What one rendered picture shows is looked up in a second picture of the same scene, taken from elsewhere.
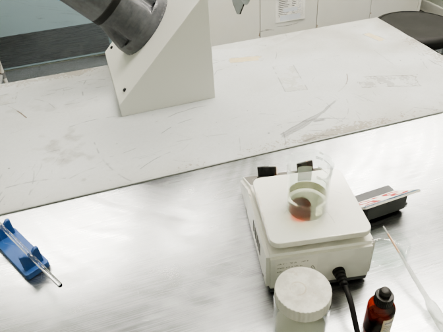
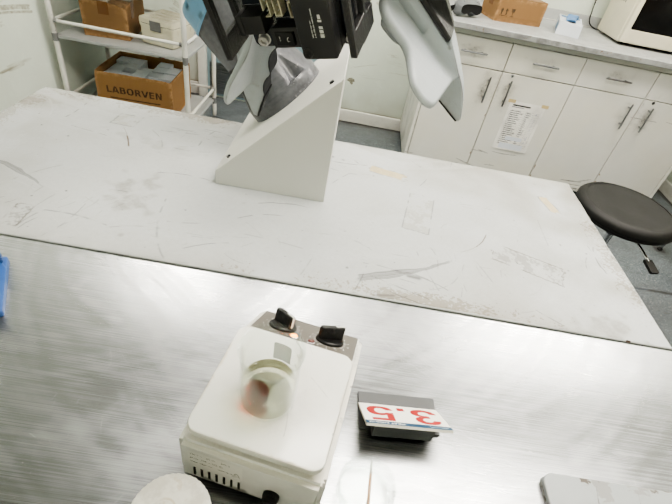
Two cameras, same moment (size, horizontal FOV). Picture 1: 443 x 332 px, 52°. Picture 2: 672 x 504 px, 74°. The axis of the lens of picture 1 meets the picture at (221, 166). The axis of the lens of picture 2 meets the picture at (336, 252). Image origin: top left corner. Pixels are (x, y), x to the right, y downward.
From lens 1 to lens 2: 0.27 m
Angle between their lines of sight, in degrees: 9
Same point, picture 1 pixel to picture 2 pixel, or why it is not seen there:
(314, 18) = (534, 156)
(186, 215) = (183, 325)
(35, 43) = not seen: hidden behind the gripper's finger
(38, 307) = not seen: outside the picture
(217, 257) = (171, 394)
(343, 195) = (326, 401)
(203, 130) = (281, 233)
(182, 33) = (302, 118)
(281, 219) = (226, 396)
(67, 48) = not seen: hidden behind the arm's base
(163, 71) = (271, 152)
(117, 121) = (206, 186)
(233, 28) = (445, 136)
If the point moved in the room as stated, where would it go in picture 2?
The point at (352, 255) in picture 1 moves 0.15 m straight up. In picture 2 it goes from (289, 487) to (311, 386)
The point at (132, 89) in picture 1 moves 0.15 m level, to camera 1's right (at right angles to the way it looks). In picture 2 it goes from (232, 158) to (313, 185)
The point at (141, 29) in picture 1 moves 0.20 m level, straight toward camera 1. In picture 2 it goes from (271, 99) to (229, 148)
